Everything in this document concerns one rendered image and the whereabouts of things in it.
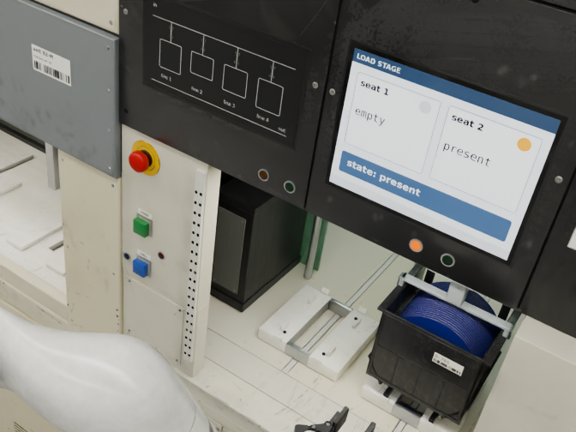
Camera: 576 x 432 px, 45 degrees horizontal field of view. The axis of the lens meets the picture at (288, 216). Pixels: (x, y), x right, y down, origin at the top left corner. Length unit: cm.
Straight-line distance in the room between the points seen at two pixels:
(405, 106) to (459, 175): 12
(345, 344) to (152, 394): 103
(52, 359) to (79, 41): 78
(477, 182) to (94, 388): 56
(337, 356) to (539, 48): 92
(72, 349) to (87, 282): 99
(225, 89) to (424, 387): 72
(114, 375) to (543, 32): 59
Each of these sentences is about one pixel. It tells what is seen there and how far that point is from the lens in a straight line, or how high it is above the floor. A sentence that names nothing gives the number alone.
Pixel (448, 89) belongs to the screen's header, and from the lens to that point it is 92.
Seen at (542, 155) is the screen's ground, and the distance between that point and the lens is 91.
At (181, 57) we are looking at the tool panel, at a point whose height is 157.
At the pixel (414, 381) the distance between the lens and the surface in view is 146.
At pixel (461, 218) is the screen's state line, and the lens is 98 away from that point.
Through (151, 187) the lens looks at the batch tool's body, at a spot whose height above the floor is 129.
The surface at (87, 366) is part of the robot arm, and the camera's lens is 62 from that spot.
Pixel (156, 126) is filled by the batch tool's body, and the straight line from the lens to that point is 124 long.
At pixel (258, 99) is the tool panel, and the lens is 108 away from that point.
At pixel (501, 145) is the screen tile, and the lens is 92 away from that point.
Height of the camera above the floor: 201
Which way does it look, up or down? 34 degrees down
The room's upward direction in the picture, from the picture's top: 9 degrees clockwise
